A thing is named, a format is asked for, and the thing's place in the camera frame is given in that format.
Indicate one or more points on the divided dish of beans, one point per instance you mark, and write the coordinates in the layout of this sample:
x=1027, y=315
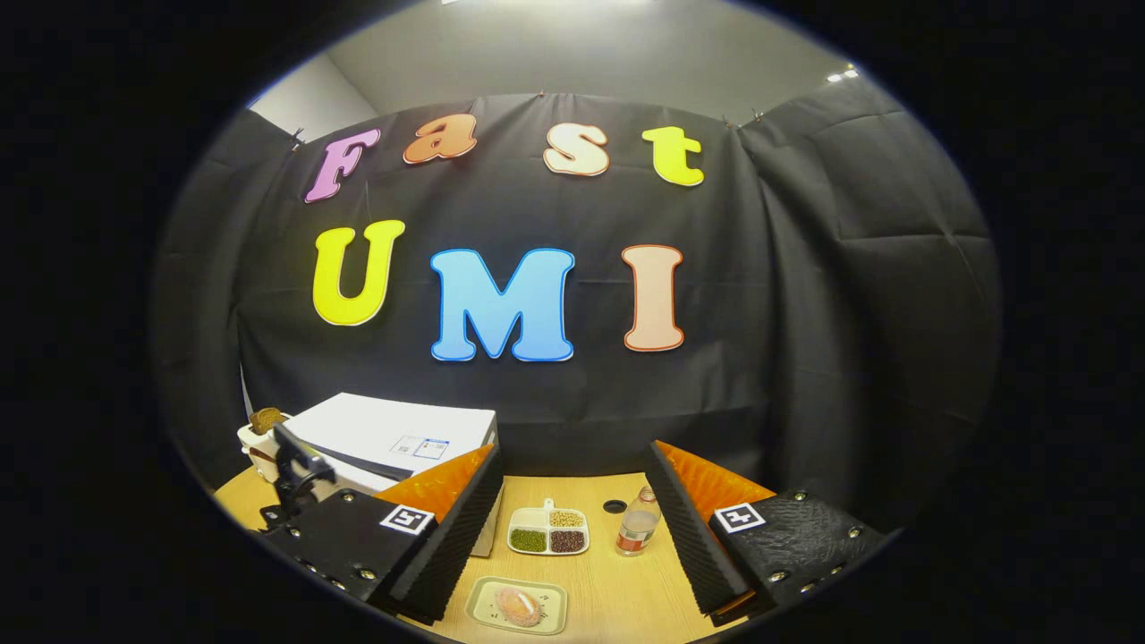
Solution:
x=537, y=519

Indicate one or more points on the white toaster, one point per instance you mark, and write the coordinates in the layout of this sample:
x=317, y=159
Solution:
x=255, y=452

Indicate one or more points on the black table grommet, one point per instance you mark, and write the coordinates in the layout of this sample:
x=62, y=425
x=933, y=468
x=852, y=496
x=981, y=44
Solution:
x=614, y=506

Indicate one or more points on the white microwave oven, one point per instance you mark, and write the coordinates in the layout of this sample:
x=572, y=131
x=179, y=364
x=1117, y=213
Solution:
x=376, y=429

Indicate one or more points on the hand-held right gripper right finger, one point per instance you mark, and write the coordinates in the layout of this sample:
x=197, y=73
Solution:
x=689, y=537

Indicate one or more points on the clear bottle with red label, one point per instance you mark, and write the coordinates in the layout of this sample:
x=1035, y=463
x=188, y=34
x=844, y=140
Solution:
x=637, y=528

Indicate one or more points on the brown bread slice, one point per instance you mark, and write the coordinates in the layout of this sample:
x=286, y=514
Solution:
x=267, y=420

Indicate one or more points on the sugar-coated orange bread roll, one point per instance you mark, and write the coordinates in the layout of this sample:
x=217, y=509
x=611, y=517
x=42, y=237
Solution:
x=517, y=605

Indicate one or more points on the pale green speckled plate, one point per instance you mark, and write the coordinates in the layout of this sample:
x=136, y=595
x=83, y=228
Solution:
x=479, y=608

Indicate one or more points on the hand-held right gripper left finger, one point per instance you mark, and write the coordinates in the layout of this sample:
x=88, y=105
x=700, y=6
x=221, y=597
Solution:
x=456, y=546

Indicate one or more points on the small ceiling light panel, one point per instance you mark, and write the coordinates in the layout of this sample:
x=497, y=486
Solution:
x=841, y=73

